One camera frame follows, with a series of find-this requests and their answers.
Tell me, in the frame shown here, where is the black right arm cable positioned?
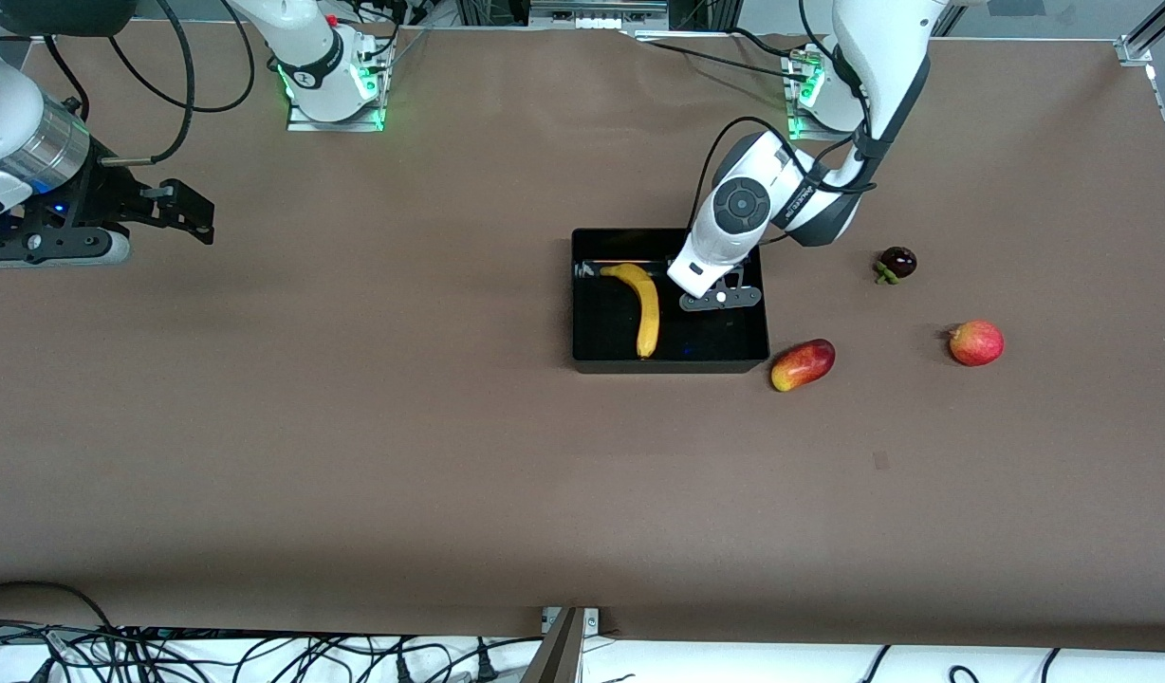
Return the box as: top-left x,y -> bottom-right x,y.
99,0 -> 257,167

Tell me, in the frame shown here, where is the red yellow round fruit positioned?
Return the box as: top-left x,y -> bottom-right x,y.
948,320 -> 1006,368

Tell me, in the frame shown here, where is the aluminium corner extrusion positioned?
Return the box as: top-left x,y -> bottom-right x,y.
1117,0 -> 1165,67

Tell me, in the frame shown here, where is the dark angled post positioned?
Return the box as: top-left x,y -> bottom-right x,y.
521,607 -> 585,683

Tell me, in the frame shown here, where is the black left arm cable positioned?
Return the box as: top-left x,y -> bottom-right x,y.
701,116 -> 878,249

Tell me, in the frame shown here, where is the small metal table bracket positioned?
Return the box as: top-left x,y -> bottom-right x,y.
542,607 -> 602,635

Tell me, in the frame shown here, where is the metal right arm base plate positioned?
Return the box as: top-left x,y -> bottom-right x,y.
287,28 -> 389,132

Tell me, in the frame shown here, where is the yellow banana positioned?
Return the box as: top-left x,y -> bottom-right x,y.
600,263 -> 661,360

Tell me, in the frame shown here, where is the red yellow mango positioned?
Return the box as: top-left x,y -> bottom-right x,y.
770,339 -> 837,393

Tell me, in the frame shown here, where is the black arched floor cable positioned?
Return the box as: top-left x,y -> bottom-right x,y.
0,581 -> 119,632

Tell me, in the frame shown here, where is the grey background equipment box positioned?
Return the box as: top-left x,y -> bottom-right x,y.
528,0 -> 671,29

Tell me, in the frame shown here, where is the short black table cable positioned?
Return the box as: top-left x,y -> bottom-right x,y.
730,27 -> 806,58

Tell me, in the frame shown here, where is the black plastic box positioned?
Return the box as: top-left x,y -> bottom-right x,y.
571,228 -> 771,375

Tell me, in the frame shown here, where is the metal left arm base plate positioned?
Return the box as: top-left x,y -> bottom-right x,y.
784,47 -> 873,143

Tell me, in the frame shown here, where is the dark purple mangosteen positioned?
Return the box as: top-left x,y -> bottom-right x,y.
874,246 -> 918,286

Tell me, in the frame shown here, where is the long black table cable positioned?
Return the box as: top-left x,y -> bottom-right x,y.
651,40 -> 811,79

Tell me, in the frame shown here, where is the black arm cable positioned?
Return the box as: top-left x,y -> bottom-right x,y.
99,0 -> 257,167
701,116 -> 878,249

